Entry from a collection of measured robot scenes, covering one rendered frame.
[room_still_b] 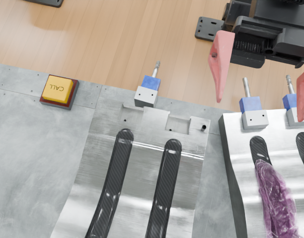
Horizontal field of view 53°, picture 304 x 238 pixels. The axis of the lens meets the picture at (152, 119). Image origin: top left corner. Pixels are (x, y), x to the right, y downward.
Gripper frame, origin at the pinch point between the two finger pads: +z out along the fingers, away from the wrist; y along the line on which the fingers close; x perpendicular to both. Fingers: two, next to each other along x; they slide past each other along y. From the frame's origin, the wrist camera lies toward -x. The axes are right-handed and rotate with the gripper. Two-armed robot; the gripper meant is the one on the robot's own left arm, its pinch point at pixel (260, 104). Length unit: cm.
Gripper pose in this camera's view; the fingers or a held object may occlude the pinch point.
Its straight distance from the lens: 38.1
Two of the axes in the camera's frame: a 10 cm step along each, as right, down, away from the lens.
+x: 0.0, 3.1, 9.5
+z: -2.5, 9.2, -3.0
